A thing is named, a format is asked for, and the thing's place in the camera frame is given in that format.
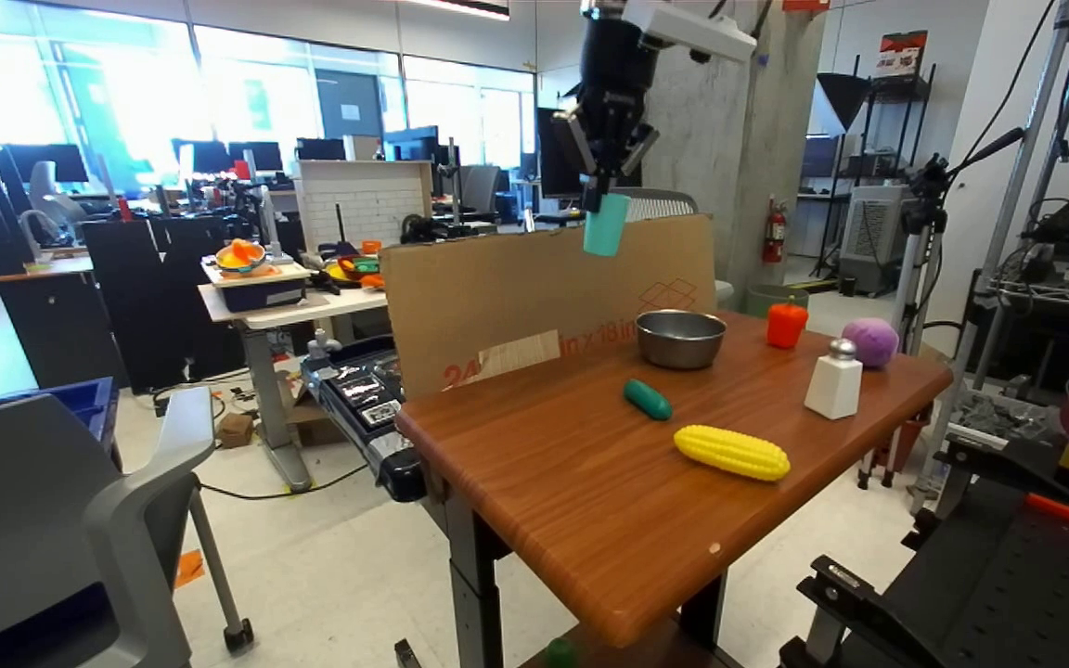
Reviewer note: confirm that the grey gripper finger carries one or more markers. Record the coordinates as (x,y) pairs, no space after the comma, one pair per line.
(636,150)

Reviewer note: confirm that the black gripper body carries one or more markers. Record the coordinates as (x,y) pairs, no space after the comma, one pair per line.
(614,104)

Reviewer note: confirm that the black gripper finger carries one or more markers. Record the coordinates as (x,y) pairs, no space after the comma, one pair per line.
(592,170)

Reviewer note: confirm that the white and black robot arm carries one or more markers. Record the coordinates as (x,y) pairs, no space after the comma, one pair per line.
(696,24)

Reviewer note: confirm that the steel bowl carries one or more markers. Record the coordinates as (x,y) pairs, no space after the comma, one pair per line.
(681,337)

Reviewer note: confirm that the brown cardboard panel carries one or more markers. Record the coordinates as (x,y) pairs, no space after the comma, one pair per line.
(537,298)

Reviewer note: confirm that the red fire extinguisher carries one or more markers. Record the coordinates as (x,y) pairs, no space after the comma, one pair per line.
(779,233)

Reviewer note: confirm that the black computer monitor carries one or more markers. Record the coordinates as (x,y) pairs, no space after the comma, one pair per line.
(205,154)
(34,160)
(409,144)
(261,154)

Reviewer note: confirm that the orange toy bell pepper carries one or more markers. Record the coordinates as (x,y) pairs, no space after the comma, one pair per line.
(789,323)

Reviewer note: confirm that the white grid panel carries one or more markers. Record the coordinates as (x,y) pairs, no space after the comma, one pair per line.
(360,202)

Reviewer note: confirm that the green toy cucumber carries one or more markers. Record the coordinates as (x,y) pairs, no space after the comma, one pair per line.
(646,399)

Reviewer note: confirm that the black shelf rack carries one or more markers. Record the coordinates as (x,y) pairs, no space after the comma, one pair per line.
(880,123)

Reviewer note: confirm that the pile of colourful toys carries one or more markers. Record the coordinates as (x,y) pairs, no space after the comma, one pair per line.
(353,266)

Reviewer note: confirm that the red sign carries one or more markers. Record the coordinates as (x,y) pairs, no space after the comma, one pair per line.
(904,54)

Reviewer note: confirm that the purple plush toy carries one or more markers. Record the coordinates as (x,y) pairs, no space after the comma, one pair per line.
(869,343)

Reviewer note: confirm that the white shaker with silver cap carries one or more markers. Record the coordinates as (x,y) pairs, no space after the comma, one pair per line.
(833,380)

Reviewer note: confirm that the yellow toy corn cob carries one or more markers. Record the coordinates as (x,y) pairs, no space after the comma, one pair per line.
(732,449)

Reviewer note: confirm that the black tray of parts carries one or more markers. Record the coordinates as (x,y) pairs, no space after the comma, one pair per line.
(369,395)

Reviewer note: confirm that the white desk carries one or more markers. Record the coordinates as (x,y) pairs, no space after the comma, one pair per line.
(279,310)

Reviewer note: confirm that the black bin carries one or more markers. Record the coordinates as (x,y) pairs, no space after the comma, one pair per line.
(261,291)

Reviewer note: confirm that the orange toy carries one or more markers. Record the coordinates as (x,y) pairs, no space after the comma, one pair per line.
(238,259)

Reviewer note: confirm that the black office chair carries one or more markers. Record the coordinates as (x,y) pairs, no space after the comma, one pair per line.
(139,298)

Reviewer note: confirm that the black perforated mounting board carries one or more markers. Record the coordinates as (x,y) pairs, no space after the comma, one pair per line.
(1019,597)

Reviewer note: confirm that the grey plastic chair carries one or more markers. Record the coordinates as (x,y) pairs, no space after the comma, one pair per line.
(52,531)

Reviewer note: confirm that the camera on black tripod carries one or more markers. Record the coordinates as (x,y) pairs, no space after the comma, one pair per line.
(930,197)

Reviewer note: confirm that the black table leg frame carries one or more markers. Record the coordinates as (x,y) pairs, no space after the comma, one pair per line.
(472,571)

